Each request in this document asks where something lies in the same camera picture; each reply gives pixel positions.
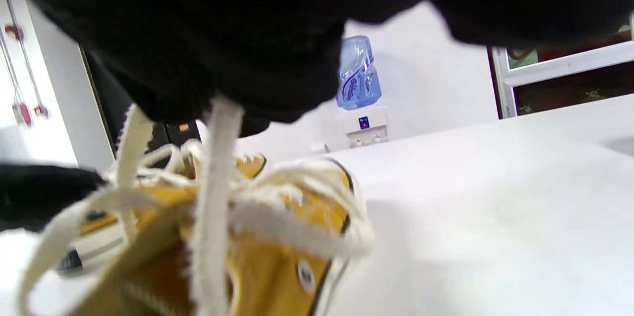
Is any person's left hand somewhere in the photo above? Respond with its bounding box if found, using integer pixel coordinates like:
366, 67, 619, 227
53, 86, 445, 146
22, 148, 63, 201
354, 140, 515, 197
0, 164, 107, 233

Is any dark framed window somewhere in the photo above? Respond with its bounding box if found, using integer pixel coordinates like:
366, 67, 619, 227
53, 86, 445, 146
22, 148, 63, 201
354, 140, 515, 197
78, 45, 201, 159

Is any person's right hand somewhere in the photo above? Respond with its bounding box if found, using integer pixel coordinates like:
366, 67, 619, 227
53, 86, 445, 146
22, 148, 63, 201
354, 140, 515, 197
0, 0, 634, 137

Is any yellow shoe with white laces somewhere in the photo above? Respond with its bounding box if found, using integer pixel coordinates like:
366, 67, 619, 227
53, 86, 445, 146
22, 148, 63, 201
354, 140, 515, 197
17, 97, 374, 316
56, 154, 269, 278

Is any white pipe with red fittings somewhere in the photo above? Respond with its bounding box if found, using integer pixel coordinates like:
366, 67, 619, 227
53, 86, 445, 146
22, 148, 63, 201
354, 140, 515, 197
0, 0, 50, 127

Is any glass door wall cabinet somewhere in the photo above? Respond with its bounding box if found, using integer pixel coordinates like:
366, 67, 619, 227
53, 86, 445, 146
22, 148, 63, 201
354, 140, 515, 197
487, 13, 634, 120

